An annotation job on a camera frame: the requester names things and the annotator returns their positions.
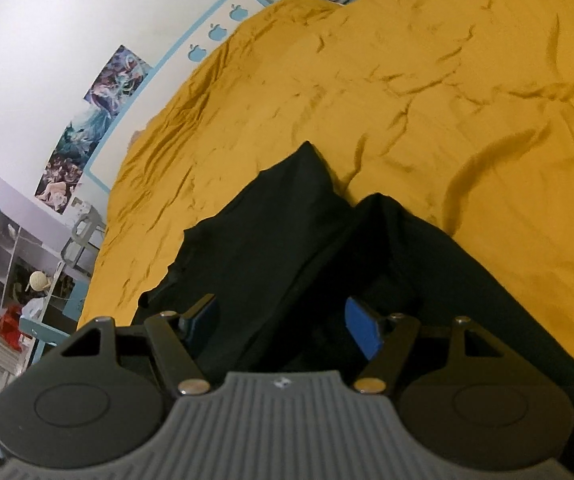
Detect doll with cream hat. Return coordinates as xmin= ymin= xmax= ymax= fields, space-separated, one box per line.
xmin=21 ymin=270 xmax=51 ymax=320

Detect dark pink wall poster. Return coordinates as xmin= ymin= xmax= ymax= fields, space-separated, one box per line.
xmin=34 ymin=152 xmax=86 ymax=216

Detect black pants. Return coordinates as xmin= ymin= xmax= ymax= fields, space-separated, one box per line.
xmin=137 ymin=141 xmax=574 ymax=411

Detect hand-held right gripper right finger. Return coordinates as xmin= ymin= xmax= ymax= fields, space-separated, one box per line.
xmin=345 ymin=296 xmax=510 ymax=395

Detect light blue chair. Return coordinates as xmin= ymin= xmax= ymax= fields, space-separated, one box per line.
xmin=16 ymin=317 xmax=70 ymax=382

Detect purple wall poster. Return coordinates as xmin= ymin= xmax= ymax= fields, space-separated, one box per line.
xmin=83 ymin=45 xmax=151 ymax=115

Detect teal wall poster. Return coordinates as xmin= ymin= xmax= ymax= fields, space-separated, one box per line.
xmin=56 ymin=104 xmax=114 ymax=163

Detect lilac shelf unit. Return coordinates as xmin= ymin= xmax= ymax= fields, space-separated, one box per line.
xmin=0 ymin=157 xmax=98 ymax=313

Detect grey metal ladder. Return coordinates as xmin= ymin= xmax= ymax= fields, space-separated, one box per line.
xmin=58 ymin=200 xmax=106 ymax=277

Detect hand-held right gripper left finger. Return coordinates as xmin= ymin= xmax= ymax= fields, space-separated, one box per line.
xmin=57 ymin=294 xmax=218 ymax=396

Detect yellow bed sheet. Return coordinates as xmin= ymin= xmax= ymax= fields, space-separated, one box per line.
xmin=77 ymin=0 xmax=574 ymax=391

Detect blue white apple-print headboard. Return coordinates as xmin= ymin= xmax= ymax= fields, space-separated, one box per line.
xmin=84 ymin=0 xmax=280 ymax=196

